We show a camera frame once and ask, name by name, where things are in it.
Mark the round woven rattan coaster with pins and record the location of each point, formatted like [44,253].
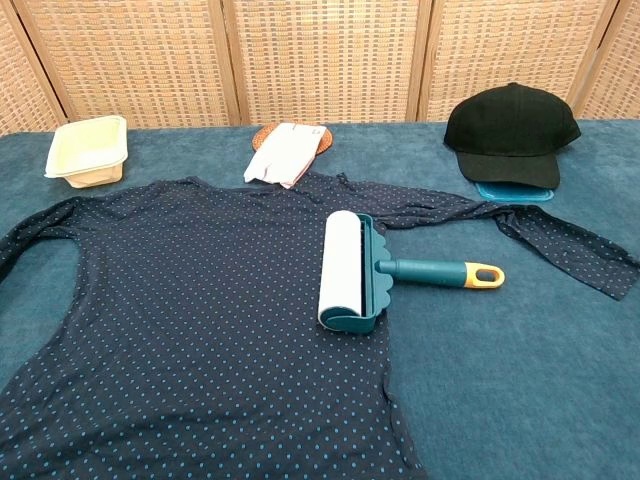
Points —
[261,136]

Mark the navy polka dot shirt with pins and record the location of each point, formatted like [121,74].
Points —
[190,300]

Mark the wicker folding screen panel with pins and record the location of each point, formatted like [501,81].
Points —
[140,60]
[620,85]
[510,45]
[22,95]
[325,60]

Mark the small blue tray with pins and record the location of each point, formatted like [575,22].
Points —
[515,193]

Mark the black baseball cap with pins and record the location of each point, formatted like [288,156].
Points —
[505,130]

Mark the teal fleece table cloth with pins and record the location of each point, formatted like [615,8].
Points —
[500,375]

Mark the cream plastic food container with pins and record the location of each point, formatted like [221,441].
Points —
[87,150]

